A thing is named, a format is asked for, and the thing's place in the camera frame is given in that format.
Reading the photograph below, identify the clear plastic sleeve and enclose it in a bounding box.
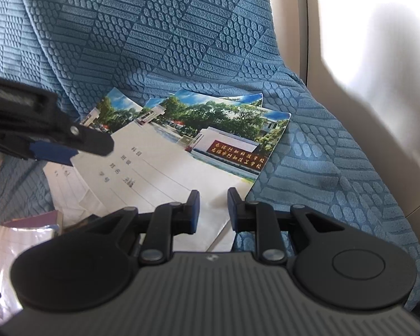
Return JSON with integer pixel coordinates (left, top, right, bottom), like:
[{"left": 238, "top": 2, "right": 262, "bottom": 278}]
[{"left": 0, "top": 226, "right": 62, "bottom": 323}]

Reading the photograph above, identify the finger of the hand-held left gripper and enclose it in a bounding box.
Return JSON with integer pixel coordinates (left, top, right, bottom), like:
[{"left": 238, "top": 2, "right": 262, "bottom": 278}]
[
  {"left": 56, "top": 110, "right": 114, "bottom": 155},
  {"left": 21, "top": 142, "right": 79, "bottom": 166}
]

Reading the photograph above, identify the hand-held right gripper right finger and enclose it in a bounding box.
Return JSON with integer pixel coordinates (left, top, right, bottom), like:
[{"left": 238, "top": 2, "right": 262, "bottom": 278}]
[{"left": 227, "top": 187, "right": 352, "bottom": 265}]

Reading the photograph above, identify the white photo cover notebook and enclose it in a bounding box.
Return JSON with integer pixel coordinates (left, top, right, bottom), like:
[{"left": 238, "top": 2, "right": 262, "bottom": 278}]
[
  {"left": 43, "top": 163, "right": 107, "bottom": 226},
  {"left": 175, "top": 89, "right": 264, "bottom": 107},
  {"left": 79, "top": 87, "right": 144, "bottom": 135},
  {"left": 72, "top": 96, "right": 292, "bottom": 253}
]

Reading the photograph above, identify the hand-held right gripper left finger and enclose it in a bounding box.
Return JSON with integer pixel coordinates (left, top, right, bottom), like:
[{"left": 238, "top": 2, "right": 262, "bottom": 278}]
[{"left": 79, "top": 190, "right": 201, "bottom": 265}]

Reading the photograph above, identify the yellow-brown book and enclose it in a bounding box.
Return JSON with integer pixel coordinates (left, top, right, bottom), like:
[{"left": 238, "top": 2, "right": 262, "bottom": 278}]
[{"left": 3, "top": 210, "right": 64, "bottom": 235}]

